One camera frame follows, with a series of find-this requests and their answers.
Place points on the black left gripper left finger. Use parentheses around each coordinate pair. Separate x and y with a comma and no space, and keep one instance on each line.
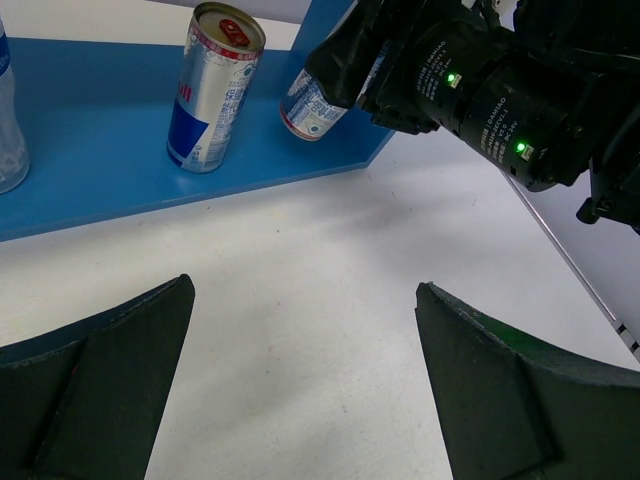
(85,401)

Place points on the aluminium frame rail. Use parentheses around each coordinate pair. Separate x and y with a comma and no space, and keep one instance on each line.
(604,256)

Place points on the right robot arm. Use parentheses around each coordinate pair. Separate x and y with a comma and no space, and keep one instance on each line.
(552,97)

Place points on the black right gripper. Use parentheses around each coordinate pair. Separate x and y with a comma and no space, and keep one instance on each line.
(342,62)

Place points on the blue shelf yellow board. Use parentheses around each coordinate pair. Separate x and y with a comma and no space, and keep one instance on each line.
(95,87)

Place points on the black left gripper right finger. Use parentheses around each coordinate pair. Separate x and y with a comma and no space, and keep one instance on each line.
(512,406)

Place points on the Red Bull can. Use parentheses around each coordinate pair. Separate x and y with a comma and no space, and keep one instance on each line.
(222,51)
(304,110)

